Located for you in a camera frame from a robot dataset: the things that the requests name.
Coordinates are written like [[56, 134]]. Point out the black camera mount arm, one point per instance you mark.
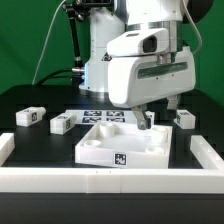
[[78, 11]]

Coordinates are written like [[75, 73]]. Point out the white square tabletop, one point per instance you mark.
[[123, 145]]

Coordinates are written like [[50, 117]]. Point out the tag marker sheet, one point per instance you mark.
[[87, 117]]

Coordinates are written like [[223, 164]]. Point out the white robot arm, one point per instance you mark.
[[108, 23]]

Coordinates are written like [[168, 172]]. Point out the white U-shaped fence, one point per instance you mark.
[[209, 178]]

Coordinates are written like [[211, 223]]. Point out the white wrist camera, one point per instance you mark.
[[139, 42]]

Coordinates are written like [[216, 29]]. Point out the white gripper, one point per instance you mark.
[[133, 81]]

